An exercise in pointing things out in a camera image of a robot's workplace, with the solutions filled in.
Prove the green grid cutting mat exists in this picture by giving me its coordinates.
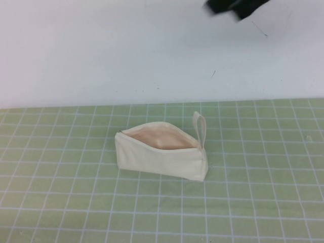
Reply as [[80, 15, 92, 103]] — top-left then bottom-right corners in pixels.
[[0, 98, 324, 243]]

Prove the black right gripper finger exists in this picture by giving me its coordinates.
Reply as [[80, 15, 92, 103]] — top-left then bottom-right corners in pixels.
[[231, 0, 269, 21]]

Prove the cream fabric pencil case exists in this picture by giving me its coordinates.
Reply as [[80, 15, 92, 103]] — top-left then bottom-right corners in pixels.
[[114, 110, 209, 182]]

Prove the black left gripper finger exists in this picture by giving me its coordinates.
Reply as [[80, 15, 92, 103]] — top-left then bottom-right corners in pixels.
[[202, 0, 235, 15]]

